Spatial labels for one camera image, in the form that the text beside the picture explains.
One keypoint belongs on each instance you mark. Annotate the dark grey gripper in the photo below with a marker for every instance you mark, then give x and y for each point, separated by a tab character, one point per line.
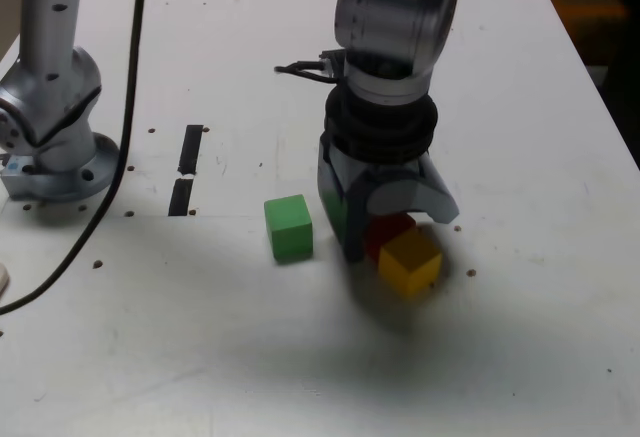
390	171

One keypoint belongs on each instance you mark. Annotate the red cube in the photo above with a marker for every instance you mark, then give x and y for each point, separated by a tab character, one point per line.
385	232

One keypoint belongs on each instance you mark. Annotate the yellow cube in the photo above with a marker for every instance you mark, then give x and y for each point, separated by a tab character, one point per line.
410	264

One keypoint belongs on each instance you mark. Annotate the green cube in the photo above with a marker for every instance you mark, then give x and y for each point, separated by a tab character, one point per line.
290	229

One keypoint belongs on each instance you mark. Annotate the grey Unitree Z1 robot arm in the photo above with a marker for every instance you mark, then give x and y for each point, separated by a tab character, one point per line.
50	32

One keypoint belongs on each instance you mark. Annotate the black tape strip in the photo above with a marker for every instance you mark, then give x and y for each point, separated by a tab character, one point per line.
192	147

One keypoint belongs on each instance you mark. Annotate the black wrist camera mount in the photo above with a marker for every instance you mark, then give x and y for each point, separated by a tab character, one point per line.
330	64

